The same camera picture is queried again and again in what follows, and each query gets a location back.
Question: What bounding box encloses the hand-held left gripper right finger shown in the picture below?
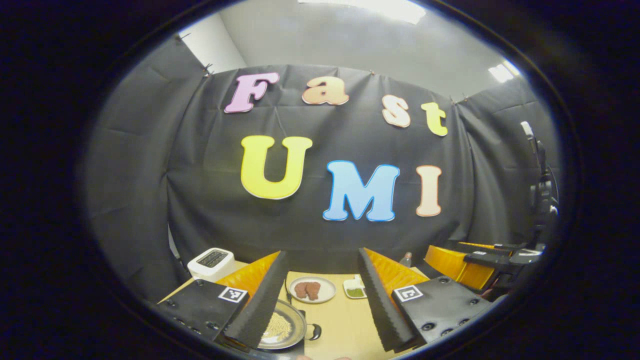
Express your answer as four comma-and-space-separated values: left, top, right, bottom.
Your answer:
356, 246, 495, 352

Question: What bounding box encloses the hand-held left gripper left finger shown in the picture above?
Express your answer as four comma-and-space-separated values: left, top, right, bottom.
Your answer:
156, 250, 291, 350

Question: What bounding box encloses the steel pot with black handles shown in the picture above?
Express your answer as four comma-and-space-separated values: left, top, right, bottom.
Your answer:
257, 299, 323, 351

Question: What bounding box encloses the black induction cooktop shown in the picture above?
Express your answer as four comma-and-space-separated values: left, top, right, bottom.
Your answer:
250, 300, 307, 360

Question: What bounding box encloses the pile of yellow soybeans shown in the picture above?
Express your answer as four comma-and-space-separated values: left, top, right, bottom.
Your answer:
262, 312, 293, 342

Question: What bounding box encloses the white divided condiment dish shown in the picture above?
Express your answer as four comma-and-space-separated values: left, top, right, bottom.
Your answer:
343, 274, 368, 300

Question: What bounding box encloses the white oval plate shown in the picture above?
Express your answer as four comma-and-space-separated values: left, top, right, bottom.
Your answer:
289, 276, 337, 304

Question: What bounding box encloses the white toaster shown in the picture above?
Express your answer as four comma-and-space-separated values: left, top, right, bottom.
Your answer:
187, 247, 236, 283

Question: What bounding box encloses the small ceiling light panel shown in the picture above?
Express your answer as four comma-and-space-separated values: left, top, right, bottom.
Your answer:
487, 60, 521, 84

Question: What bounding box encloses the large ceiling light panel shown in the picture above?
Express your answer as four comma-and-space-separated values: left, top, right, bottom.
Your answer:
299, 0, 427, 25

